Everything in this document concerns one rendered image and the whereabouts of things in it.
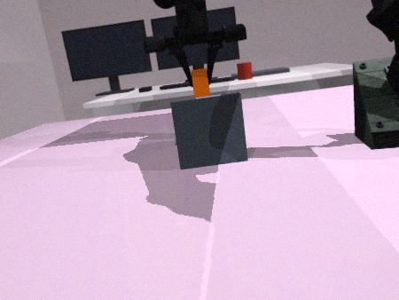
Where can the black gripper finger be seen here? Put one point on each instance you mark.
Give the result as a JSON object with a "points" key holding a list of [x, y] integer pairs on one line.
{"points": [[211, 55], [181, 57]]}

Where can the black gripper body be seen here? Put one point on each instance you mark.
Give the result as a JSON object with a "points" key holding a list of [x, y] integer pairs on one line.
{"points": [[191, 16]]}

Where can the orange l-shaped block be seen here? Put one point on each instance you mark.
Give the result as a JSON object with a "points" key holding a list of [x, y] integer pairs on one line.
{"points": [[200, 83]]}

